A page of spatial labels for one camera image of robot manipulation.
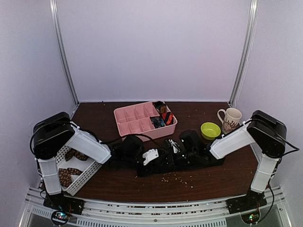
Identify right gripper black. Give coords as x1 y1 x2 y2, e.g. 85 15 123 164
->
158 148 197 170

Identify black necktie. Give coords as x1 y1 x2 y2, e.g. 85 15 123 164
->
137 157 225 177

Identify white perforated plastic basket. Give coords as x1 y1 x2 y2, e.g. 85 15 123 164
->
56 146 101 196

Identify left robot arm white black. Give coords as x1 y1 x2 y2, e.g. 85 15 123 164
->
30 112 169 210

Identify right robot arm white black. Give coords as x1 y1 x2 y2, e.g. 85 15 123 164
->
173 110 299 209

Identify green plastic bowl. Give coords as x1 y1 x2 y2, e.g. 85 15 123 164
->
200 122 221 140

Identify rolled blue patterned tie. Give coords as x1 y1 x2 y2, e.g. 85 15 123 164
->
150 116 166 129

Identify rolled orange black tie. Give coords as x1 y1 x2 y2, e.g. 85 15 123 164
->
161 112 174 126

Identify pink divided organizer tray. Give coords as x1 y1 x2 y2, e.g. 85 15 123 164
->
114 102 178 141

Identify rolled brown tie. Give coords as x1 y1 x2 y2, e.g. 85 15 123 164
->
152 101 167 114

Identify white patterned mug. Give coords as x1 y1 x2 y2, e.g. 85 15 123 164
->
217 107 242 134

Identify brown patterned necktie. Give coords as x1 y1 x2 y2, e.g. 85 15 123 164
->
59 148 88 187

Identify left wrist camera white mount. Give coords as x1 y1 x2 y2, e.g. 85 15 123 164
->
142 148 159 166

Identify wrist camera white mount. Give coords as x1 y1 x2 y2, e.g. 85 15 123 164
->
142 148 159 166
165 139 181 154

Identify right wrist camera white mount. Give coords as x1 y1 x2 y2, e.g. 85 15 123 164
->
165 139 181 154

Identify aluminium front rail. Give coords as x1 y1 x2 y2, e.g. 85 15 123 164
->
17 187 294 227

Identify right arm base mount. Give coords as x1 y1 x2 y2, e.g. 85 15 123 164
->
226 194 267 214

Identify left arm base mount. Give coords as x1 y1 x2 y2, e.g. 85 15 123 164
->
43 195 85 215

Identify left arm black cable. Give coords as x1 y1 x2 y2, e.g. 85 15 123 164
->
30 120 164 154

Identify right aluminium frame post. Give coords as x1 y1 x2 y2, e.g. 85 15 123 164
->
229 0 258 106

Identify aluminium frame post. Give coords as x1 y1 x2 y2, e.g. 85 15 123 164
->
49 0 80 106
229 0 258 106

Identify left aluminium frame post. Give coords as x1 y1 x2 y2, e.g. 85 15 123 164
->
49 0 80 106

